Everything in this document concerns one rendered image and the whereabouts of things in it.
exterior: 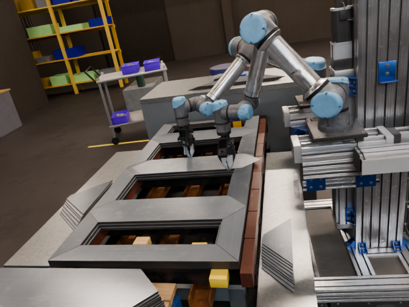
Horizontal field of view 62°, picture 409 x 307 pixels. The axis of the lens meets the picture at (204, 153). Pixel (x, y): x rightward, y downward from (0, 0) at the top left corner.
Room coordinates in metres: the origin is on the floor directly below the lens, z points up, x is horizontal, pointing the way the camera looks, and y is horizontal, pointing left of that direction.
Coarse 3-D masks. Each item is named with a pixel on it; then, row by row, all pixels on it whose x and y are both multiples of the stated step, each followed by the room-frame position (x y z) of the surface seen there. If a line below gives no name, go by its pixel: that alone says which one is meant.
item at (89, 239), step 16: (176, 128) 2.48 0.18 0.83; (192, 128) 2.44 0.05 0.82; (160, 144) 2.17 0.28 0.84; (176, 144) 2.13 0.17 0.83; (208, 144) 2.07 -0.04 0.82; (256, 144) 1.93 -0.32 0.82; (144, 176) 1.72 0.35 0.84; (160, 176) 1.70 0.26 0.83; (176, 176) 1.67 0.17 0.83; (192, 176) 1.64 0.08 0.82; (208, 176) 1.62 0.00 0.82; (128, 192) 1.60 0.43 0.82; (96, 224) 1.30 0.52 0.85; (112, 224) 1.29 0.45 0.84; (128, 224) 1.27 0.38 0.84; (144, 224) 1.25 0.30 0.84; (160, 224) 1.23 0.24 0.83; (176, 224) 1.21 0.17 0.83; (192, 224) 1.19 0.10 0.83; (208, 224) 1.18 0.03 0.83; (240, 256) 0.95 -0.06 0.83
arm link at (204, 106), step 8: (240, 48) 1.82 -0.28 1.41; (248, 48) 1.79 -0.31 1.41; (240, 56) 1.78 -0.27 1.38; (248, 56) 1.77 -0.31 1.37; (232, 64) 1.79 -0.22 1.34; (240, 64) 1.77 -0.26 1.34; (248, 64) 1.78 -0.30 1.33; (224, 72) 1.79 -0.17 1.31; (232, 72) 1.76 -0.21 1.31; (240, 72) 1.77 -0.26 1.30; (224, 80) 1.75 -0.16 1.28; (232, 80) 1.75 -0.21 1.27; (216, 88) 1.74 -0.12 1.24; (224, 88) 1.74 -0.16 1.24; (208, 96) 1.73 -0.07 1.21; (216, 96) 1.72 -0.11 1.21; (200, 104) 1.72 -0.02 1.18; (208, 104) 1.69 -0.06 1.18; (200, 112) 1.71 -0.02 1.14; (208, 112) 1.69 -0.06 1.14
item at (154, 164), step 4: (152, 160) 1.90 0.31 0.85; (156, 160) 1.88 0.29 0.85; (160, 160) 1.87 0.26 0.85; (148, 164) 1.84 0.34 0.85; (152, 164) 1.83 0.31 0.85; (156, 164) 1.82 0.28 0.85; (148, 168) 1.79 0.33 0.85; (152, 168) 1.78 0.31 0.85; (156, 168) 1.77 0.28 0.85; (144, 172) 1.74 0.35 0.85; (148, 172) 1.73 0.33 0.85; (152, 172) 1.72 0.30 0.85
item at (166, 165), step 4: (164, 160) 1.86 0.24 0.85; (168, 160) 1.85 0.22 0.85; (172, 160) 1.84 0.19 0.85; (160, 164) 1.81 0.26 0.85; (164, 164) 1.80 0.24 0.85; (168, 164) 1.79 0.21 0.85; (172, 164) 1.78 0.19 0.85; (160, 168) 1.76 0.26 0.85; (164, 168) 1.75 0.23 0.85; (168, 168) 1.74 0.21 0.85; (156, 172) 1.71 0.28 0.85; (160, 172) 1.71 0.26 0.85; (164, 172) 1.70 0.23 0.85
